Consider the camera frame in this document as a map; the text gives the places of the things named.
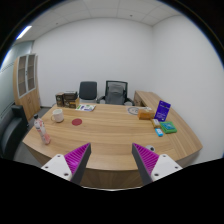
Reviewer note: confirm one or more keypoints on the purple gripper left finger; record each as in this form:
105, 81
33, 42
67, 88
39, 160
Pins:
71, 166

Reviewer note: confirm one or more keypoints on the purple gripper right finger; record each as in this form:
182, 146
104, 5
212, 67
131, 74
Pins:
152, 166

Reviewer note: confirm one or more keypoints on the clear plastic water bottle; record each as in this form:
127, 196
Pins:
40, 127

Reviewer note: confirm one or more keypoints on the small white round device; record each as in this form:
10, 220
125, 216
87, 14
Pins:
151, 148

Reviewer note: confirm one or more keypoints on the small blue box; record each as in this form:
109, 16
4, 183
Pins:
159, 132

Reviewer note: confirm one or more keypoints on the green box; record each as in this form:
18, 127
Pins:
168, 127

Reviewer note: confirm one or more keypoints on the small yellow box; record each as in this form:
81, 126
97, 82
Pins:
155, 123

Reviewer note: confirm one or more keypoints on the round red coaster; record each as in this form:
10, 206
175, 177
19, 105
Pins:
77, 122

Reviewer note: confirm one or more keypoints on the white ceramic mug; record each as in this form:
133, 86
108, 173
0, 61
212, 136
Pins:
57, 115

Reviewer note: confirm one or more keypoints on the orange tissue box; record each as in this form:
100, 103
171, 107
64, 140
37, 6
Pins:
145, 114

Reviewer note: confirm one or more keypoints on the wooden office desk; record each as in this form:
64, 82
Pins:
111, 131

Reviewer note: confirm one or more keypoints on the blue standing sign card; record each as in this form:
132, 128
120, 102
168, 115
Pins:
162, 111

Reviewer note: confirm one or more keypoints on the colourful printed leaflet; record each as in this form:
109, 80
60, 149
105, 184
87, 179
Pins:
85, 107

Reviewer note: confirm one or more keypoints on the dark brown gift box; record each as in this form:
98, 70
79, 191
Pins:
71, 99

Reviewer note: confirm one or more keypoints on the small brown box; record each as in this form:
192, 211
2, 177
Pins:
60, 99

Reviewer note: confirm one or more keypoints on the black leather sofa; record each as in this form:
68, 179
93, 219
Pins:
13, 128

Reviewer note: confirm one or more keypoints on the grey office chair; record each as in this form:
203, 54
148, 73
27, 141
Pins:
88, 90

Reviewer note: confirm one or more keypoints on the black mesh office chair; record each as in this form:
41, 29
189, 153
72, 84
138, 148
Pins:
116, 93

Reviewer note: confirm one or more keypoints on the wooden glass-door cabinet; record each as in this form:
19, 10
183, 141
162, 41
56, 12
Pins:
25, 85

